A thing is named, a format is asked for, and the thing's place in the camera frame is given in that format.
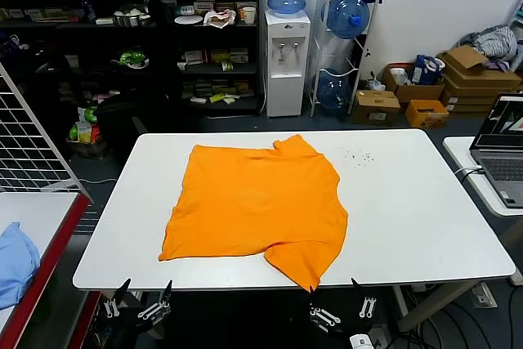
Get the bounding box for orange t-shirt white print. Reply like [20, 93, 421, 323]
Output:
[158, 133, 349, 292]

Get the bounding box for white wire jug rack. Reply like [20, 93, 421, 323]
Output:
[309, 0, 387, 118]

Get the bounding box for stack of flat cardboard boxes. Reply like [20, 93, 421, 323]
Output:
[440, 78, 502, 114]

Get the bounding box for white laptop cable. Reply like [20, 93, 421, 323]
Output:
[453, 165, 484, 181]

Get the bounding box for blue paper bag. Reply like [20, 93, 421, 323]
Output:
[412, 53, 446, 85]

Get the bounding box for metal bowl with eggs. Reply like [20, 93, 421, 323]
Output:
[112, 4, 153, 28]

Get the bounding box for orange cardboard box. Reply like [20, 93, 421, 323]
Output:
[405, 98, 449, 128]

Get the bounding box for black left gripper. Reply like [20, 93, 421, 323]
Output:
[103, 278, 174, 340]

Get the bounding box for closed brown cardboard box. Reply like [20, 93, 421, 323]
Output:
[351, 89, 401, 126]

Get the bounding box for light blue cloth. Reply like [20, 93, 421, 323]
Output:
[0, 221, 41, 310]

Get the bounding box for basket of snack packs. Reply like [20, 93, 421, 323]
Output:
[65, 105, 108, 160]

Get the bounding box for white water dispenser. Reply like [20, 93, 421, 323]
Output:
[264, 9, 311, 118]

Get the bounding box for white floor outlet box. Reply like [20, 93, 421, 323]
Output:
[368, 324, 389, 349]

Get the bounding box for grey striped clothes pile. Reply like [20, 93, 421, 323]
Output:
[457, 25, 520, 70]

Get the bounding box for black office chair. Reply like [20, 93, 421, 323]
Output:
[96, 93, 172, 162]

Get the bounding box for small white side table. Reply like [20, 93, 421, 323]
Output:
[442, 135, 523, 217]

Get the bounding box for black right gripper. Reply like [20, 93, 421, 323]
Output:
[308, 277, 378, 338]

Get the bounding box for green fruits on plate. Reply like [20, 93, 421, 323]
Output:
[110, 49, 150, 69]

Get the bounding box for small dark crumbs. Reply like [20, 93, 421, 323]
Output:
[337, 146, 378, 168]

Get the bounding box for white wire grid panel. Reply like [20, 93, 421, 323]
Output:
[0, 61, 94, 205]

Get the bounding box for red edged white table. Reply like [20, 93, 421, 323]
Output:
[0, 191, 93, 349]

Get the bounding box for large white table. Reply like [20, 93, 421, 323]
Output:
[72, 128, 516, 332]

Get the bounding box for white plastic bag with food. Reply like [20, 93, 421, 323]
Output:
[203, 8, 237, 30]

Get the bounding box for grey open laptop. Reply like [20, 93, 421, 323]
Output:
[469, 92, 523, 209]

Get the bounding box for black shelf unit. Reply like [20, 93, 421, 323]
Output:
[0, 0, 262, 118]

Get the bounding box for open cardboard box with items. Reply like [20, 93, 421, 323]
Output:
[382, 61, 445, 104]

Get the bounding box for stacked cardboard boxes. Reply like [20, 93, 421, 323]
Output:
[436, 44, 523, 89]

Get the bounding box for blue water jug dark cap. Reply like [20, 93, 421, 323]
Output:
[316, 69, 353, 111]

